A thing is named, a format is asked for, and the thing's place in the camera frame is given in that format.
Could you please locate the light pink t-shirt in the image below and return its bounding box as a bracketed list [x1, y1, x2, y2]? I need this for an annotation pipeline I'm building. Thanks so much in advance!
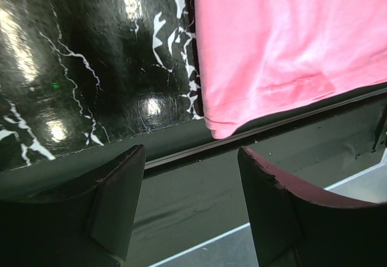
[195, 0, 386, 139]

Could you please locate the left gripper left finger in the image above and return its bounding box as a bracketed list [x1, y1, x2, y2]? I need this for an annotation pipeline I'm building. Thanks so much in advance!
[1, 145, 146, 266]

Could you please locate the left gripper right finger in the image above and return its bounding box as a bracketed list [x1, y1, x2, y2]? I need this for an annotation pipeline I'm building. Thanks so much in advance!
[238, 147, 386, 266]

